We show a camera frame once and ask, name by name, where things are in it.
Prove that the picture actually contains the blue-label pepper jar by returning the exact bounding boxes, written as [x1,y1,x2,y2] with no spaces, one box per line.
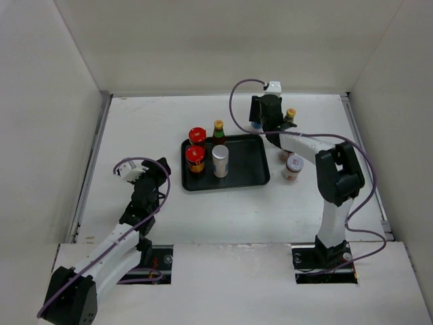
[212,145,229,178]
[250,122,262,132]

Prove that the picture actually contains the yellow-cap sauce bottle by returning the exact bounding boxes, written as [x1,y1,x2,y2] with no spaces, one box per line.
[284,108,296,123]
[212,119,225,146]

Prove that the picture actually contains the red-lid chili jar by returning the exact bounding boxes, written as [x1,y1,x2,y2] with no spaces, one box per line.
[188,127,207,148]
[185,145,206,176]

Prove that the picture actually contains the red-lid chili jar front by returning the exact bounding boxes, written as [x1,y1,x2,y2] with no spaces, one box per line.
[185,145,206,176]

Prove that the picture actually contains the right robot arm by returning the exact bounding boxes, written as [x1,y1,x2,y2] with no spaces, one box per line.
[250,94,365,268]

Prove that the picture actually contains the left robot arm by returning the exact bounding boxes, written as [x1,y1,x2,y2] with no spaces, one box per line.
[37,157,171,324]

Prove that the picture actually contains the black plastic tray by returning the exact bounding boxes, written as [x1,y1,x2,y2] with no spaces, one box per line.
[181,134,270,192]

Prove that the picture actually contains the small white sauce cup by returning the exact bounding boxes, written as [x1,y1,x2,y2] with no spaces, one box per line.
[281,154,304,181]

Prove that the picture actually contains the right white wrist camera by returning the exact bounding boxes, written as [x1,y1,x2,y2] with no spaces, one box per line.
[264,81,282,97]

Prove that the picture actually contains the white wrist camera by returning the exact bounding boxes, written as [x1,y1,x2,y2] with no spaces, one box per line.
[115,161,144,183]
[264,81,282,97]

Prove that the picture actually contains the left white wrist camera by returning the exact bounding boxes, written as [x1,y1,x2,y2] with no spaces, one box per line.
[115,161,144,183]

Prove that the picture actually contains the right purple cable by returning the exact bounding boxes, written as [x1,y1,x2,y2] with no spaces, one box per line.
[229,78,388,275]

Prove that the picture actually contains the purple cable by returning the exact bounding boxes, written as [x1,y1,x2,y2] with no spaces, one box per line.
[36,156,172,319]
[229,78,388,275]

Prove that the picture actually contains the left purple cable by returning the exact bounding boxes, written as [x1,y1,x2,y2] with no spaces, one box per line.
[36,156,172,319]

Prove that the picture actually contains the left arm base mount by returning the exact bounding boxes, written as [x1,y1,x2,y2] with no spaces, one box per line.
[118,245,174,285]

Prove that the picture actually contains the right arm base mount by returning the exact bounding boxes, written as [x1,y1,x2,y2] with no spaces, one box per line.
[292,244,358,284]

